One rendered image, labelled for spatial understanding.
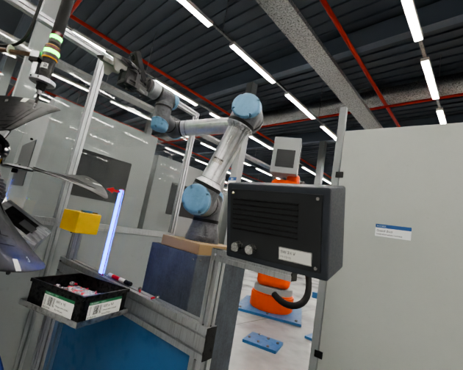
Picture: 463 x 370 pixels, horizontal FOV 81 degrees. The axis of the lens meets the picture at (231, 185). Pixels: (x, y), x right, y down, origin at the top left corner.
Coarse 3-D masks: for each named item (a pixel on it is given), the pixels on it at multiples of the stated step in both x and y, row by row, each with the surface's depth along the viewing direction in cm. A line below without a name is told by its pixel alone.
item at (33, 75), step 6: (30, 54) 85; (36, 54) 85; (30, 60) 84; (36, 60) 84; (36, 66) 84; (30, 72) 84; (36, 72) 84; (30, 78) 83; (36, 78) 82; (42, 78) 82; (48, 84) 85; (54, 84) 86
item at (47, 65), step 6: (42, 60) 85; (48, 60) 85; (54, 60) 86; (42, 66) 84; (48, 66) 84; (42, 72) 84; (48, 72) 85; (48, 78) 85; (36, 84) 84; (42, 84) 84; (42, 90) 84
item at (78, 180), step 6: (36, 168) 82; (48, 174) 82; (54, 174) 85; (60, 174) 87; (66, 174) 99; (66, 180) 84; (72, 180) 88; (78, 180) 91; (84, 180) 96; (84, 186) 87; (90, 186) 91; (96, 186) 95; (102, 186) 99; (96, 192) 89; (102, 192) 93
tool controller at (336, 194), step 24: (240, 192) 66; (264, 192) 62; (288, 192) 58; (312, 192) 55; (336, 192) 56; (240, 216) 66; (264, 216) 62; (288, 216) 58; (312, 216) 55; (336, 216) 57; (240, 240) 66; (264, 240) 62; (288, 240) 59; (312, 240) 55; (336, 240) 57; (264, 264) 63; (288, 264) 59; (312, 264) 56; (336, 264) 58
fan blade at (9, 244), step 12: (0, 204) 72; (0, 216) 68; (0, 228) 65; (12, 228) 71; (0, 240) 63; (12, 240) 67; (24, 240) 74; (0, 252) 61; (12, 252) 65; (24, 252) 70; (0, 264) 60; (12, 264) 63; (24, 264) 67; (36, 264) 71
